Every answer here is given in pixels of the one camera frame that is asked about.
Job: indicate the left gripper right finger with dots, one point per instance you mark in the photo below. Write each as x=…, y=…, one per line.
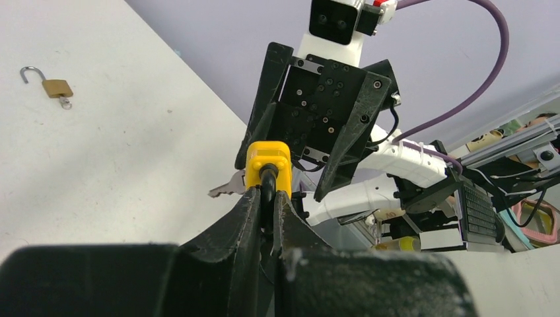
x=307, y=277

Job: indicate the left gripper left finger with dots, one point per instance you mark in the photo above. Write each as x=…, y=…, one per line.
x=218, y=269

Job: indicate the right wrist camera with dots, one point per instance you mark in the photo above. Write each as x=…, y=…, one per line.
x=337, y=29

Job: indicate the silver key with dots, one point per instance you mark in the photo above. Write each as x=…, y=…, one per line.
x=236, y=185

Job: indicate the brass padlock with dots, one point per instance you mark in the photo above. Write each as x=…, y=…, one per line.
x=54, y=88

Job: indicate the yellow padlock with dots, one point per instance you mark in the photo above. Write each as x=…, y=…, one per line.
x=269, y=168

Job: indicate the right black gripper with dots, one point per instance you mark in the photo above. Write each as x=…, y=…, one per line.
x=325, y=108

